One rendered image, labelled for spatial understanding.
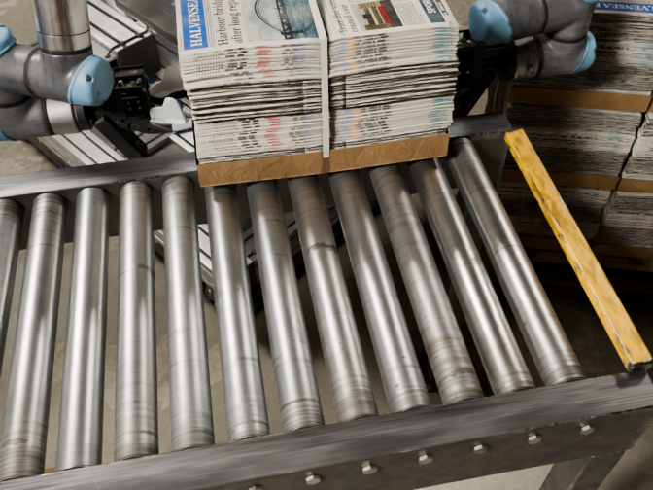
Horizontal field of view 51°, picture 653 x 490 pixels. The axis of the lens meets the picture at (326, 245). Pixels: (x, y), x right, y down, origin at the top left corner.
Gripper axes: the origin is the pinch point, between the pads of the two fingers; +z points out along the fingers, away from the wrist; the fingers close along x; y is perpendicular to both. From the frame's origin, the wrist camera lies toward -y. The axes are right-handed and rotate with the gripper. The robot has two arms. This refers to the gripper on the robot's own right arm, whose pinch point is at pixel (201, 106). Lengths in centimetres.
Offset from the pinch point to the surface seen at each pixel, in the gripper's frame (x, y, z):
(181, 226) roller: -28.6, -1.5, -4.3
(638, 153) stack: 6, -28, 92
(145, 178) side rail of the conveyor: -17.7, -0.5, -9.4
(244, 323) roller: -46.8, -3.4, 3.0
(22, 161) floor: 93, -71, -66
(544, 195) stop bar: -35, 0, 48
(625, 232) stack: 7, -55, 97
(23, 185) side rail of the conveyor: -15.7, -0.3, -27.7
